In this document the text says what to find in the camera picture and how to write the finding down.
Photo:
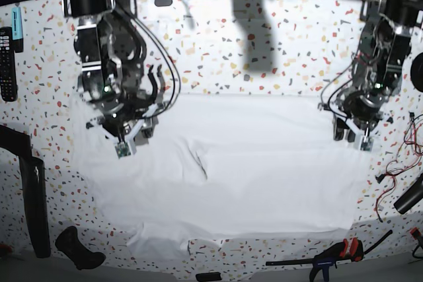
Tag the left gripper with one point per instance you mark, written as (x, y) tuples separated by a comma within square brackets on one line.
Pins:
[(358, 113)]

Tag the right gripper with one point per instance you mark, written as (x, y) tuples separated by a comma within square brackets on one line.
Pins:
[(132, 117)]

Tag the white T-shirt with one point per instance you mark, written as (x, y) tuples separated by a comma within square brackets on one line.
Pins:
[(220, 167)]

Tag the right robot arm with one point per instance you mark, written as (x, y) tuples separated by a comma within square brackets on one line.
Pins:
[(113, 78)]

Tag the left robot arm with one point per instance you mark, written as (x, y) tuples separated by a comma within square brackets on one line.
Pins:
[(376, 70)]

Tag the black cylinder right edge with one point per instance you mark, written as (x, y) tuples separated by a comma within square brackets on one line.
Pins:
[(410, 198)]

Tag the black round object right edge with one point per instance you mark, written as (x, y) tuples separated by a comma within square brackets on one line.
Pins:
[(416, 72)]

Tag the terrazzo pattern table cloth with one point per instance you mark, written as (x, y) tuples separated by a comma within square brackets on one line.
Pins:
[(277, 48)]

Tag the black orange bar clamp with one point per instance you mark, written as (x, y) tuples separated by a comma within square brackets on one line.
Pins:
[(341, 251)]

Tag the orange clip right edge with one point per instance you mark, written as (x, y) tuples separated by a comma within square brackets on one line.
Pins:
[(416, 233)]

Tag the black TV remote control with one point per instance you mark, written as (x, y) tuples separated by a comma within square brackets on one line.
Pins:
[(7, 66)]

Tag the black bar clamp left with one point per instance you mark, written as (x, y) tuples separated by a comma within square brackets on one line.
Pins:
[(33, 189)]

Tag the teal highlighter marker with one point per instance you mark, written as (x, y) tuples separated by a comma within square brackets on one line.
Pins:
[(18, 42)]

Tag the small black box bottom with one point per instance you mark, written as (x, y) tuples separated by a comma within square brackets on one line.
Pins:
[(208, 277)]

